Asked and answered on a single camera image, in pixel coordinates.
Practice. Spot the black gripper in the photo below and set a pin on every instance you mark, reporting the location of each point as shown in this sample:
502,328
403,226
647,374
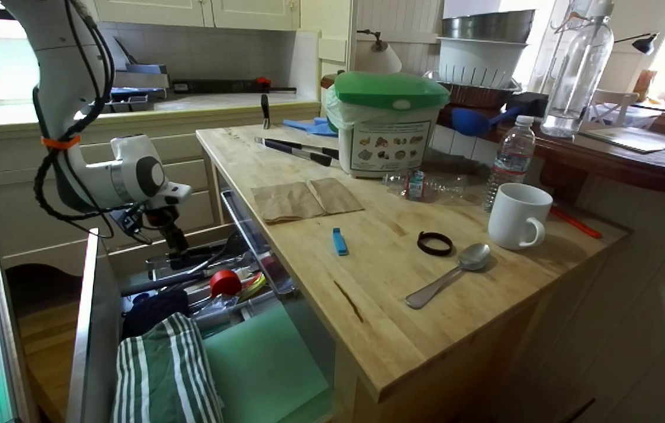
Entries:
167,231

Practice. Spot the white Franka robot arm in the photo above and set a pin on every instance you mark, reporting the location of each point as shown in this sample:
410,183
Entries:
58,63

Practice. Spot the wooden drawer with steel front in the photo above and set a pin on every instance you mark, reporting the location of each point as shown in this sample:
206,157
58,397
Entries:
86,337

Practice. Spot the green drawer mat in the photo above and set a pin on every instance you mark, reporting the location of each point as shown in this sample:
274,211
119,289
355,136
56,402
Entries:
265,367

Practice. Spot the red measuring cup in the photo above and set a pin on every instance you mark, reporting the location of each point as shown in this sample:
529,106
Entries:
224,283

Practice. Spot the dark blue cloth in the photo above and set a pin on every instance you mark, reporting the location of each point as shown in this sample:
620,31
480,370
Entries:
151,310

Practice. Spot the brown paper napkin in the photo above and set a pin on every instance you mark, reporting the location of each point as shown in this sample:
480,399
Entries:
287,204
336,196

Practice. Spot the green white striped towel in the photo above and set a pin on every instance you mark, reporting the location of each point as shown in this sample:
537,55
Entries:
164,377

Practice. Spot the black kitchen tongs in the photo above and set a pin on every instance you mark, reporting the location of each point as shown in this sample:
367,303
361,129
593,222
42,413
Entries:
299,151

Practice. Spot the black bottle with red cap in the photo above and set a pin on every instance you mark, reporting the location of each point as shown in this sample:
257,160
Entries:
265,102

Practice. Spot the small blue lighter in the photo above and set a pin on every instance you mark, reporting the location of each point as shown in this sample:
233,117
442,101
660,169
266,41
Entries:
339,244

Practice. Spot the white bin with green lid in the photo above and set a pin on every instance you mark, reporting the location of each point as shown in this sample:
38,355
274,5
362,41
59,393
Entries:
387,142

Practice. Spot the small glass jar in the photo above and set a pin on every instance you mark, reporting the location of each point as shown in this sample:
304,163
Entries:
415,184

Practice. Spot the white shade desk lamp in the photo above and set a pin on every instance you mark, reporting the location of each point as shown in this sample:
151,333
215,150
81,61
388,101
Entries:
382,61

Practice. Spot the metal spoon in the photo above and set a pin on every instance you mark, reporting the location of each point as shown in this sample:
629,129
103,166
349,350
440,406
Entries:
473,258

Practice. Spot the white ceramic mug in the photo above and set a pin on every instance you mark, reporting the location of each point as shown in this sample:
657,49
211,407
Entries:
515,216

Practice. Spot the white dish rack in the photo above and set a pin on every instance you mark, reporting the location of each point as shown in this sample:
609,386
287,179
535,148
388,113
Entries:
480,63

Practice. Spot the small plastic water bottle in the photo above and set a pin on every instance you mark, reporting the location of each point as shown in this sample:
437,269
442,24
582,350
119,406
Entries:
515,157

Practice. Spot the large metal bowl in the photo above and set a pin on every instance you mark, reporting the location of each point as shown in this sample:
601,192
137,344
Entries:
488,26

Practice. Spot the orange pen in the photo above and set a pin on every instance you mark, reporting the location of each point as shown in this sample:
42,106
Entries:
580,225

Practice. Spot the tall clear glass bottle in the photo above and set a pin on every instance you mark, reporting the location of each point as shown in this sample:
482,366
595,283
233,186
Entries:
580,72

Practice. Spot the dark wooden bar counter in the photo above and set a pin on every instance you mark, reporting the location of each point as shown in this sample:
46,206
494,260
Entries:
637,160

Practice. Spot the black desk lamp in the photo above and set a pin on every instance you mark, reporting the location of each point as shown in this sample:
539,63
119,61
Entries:
637,41

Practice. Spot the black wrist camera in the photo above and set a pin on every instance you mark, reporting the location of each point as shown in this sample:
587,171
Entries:
130,222

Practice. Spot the white wall cabinet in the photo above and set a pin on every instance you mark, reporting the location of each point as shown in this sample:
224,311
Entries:
191,12

